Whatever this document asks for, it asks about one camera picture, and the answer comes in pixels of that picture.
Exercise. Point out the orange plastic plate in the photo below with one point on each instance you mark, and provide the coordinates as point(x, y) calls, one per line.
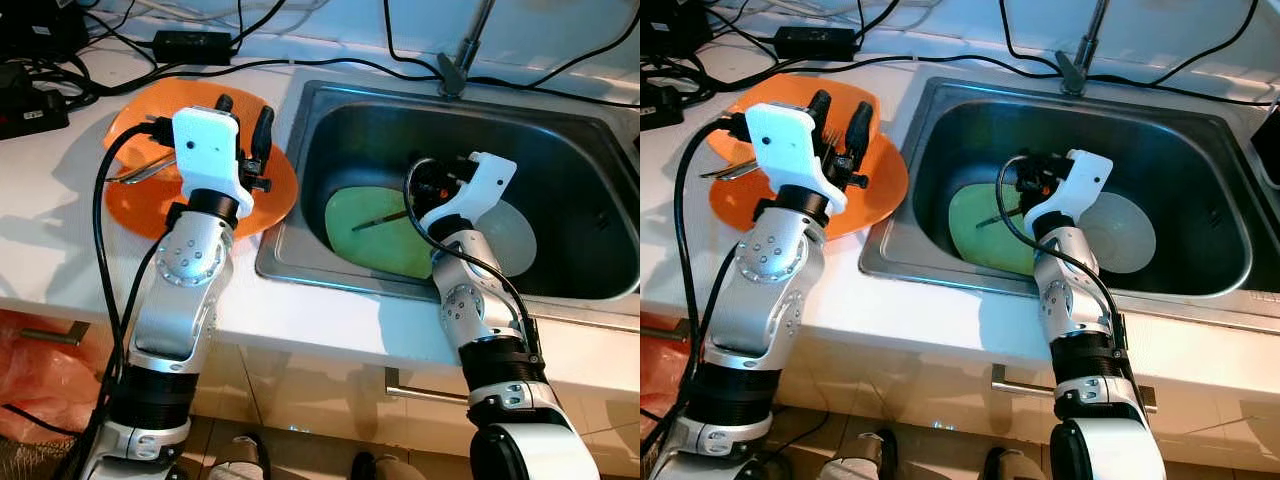
point(880, 190)
point(140, 205)

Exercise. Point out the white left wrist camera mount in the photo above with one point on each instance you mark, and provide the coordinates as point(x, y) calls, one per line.
point(785, 145)
point(205, 150)

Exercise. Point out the dark chopstick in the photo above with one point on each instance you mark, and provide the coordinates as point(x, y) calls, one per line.
point(380, 220)
point(997, 218)

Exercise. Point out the grey left robot foot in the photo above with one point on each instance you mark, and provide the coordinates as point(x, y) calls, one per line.
point(860, 458)
point(240, 460)

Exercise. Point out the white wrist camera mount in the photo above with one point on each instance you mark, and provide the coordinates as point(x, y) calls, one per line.
point(1080, 185)
point(480, 185)
point(785, 145)
point(205, 150)

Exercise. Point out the metal sink faucet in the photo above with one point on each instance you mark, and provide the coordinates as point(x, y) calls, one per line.
point(1072, 75)
point(452, 78)

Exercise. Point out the black power adapter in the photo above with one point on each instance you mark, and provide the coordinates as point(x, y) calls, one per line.
point(815, 42)
point(192, 47)

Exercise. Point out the metal spoon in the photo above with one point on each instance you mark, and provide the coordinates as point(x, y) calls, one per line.
point(730, 170)
point(140, 170)

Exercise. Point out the green plate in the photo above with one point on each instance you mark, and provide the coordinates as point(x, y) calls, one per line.
point(375, 250)
point(985, 250)

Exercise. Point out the black power strip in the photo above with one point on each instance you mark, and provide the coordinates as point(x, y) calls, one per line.
point(660, 108)
point(30, 110)

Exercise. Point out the grey round bowl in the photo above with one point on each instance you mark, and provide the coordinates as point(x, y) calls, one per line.
point(515, 240)
point(1125, 235)

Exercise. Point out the orange plastic bag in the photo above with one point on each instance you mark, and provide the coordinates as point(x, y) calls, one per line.
point(650, 370)
point(30, 370)

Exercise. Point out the tall black appliance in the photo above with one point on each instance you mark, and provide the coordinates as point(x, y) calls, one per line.
point(1268, 145)

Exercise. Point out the grey robot foot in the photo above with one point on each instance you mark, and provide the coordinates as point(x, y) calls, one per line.
point(240, 460)
point(382, 468)
point(860, 458)
point(1008, 465)

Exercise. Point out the grey right robot foot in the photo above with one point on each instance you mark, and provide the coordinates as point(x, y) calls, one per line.
point(382, 468)
point(1008, 465)

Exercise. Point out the white kitchen cabinet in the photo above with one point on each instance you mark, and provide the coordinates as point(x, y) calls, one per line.
point(900, 390)
point(300, 390)

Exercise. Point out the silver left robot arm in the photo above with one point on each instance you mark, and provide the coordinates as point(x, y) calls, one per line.
point(180, 300)
point(760, 300)

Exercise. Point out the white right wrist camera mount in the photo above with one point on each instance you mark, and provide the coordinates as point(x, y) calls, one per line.
point(1080, 185)
point(480, 185)

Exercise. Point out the black electronics box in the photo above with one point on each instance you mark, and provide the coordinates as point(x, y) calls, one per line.
point(675, 25)
point(40, 25)

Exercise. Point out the stainless steel sink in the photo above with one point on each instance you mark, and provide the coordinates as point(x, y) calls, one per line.
point(1200, 180)
point(580, 180)

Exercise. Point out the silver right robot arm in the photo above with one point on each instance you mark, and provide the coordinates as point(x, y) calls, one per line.
point(1065, 300)
point(480, 310)

